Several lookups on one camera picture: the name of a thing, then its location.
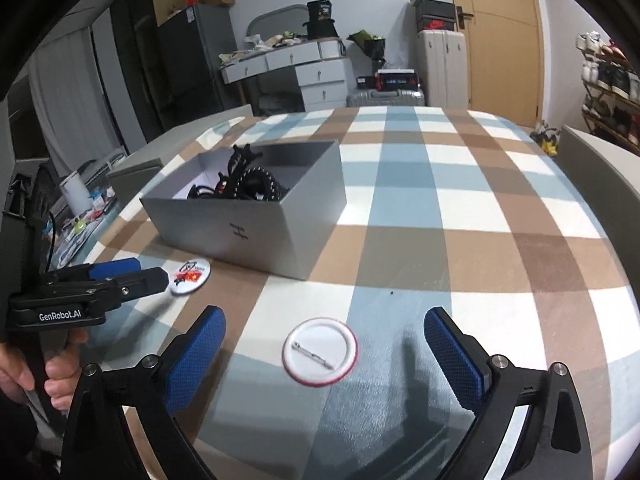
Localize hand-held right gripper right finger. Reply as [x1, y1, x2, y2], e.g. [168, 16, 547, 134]
[424, 306, 593, 480]

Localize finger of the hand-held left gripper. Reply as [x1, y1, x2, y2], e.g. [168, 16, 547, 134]
[117, 267, 169, 301]
[42, 258, 142, 283]

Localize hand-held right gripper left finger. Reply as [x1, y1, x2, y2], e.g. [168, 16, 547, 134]
[65, 305, 228, 480]

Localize red print button badge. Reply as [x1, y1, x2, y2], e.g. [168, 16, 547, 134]
[167, 258, 212, 295]

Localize grey cardboard box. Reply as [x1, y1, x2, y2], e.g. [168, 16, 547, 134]
[140, 139, 348, 281]

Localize white button badge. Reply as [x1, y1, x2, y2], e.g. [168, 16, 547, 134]
[281, 316, 360, 388]

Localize black hair accessories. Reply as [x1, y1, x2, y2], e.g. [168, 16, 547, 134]
[240, 164, 283, 203]

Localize person's left forearm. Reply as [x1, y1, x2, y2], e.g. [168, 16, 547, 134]
[0, 390, 51, 480]

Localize person's left hand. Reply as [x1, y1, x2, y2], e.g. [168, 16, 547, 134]
[0, 327, 88, 403]

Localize white paper roll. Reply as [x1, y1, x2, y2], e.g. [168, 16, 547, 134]
[60, 170, 98, 216]

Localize grey bench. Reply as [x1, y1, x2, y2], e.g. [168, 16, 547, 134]
[106, 104, 253, 193]

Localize plaid blanket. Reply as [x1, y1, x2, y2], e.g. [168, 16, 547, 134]
[60, 106, 640, 480]

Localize white curtain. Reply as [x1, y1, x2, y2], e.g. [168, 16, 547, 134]
[27, 25, 126, 176]

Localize black wardrobe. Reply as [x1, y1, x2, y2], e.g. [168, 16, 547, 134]
[107, 0, 173, 156]

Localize dark bag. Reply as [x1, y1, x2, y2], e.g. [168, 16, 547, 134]
[260, 94, 306, 113]

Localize grey refrigerator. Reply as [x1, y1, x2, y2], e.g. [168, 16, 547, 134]
[157, 2, 240, 116]

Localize yellow shoes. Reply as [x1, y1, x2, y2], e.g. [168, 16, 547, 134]
[530, 120, 561, 157]

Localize grey padded bed board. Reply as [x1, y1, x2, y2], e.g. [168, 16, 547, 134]
[556, 125, 640, 246]

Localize white desk with drawers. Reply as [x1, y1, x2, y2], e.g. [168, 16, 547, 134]
[220, 39, 353, 111]

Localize silver suitcase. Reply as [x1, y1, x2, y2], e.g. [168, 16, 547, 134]
[346, 87, 426, 108]

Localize black and red box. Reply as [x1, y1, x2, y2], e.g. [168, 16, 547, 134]
[375, 69, 420, 92]

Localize grey arched mirror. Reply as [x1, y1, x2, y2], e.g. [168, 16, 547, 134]
[247, 4, 313, 46]

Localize cream upright suitcase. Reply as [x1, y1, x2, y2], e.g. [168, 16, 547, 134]
[416, 29, 471, 110]

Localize wooden shoe rack with shoes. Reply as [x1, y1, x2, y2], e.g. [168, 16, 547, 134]
[575, 30, 640, 156]

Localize wooden door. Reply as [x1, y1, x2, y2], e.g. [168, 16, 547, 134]
[437, 0, 546, 128]

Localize black wrapped bouquet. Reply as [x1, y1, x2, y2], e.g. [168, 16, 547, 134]
[347, 30, 388, 73]

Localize black shoe box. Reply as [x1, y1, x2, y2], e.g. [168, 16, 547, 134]
[414, 0, 463, 32]

